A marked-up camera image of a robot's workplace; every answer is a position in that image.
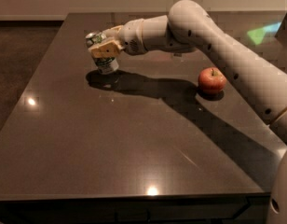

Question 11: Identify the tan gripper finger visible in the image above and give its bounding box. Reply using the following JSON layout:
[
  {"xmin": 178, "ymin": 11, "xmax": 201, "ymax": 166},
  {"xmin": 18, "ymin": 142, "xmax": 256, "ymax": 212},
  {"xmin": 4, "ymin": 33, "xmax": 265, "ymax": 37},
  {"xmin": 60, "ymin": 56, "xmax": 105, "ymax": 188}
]
[
  {"xmin": 89, "ymin": 38, "xmax": 123, "ymax": 58},
  {"xmin": 102, "ymin": 25, "xmax": 122, "ymax": 37}
]

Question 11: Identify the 7up soda can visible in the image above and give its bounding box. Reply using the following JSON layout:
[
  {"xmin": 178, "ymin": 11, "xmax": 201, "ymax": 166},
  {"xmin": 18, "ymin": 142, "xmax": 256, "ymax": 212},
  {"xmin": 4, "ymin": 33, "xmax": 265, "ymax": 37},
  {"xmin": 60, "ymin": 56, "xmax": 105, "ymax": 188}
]
[{"xmin": 85, "ymin": 31, "xmax": 118, "ymax": 75}]

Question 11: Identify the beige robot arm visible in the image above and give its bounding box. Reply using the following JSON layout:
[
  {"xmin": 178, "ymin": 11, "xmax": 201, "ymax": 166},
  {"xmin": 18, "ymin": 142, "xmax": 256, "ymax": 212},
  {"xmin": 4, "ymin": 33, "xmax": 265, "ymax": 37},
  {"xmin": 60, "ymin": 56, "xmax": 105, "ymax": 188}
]
[{"xmin": 89, "ymin": 0, "xmax": 287, "ymax": 224}]

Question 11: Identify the red apple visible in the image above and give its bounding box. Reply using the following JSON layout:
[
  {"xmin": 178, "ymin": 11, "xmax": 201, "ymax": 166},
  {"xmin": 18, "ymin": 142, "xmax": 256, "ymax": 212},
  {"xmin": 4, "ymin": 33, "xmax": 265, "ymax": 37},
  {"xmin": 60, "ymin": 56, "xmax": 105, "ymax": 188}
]
[{"xmin": 198, "ymin": 67, "xmax": 226, "ymax": 95}]

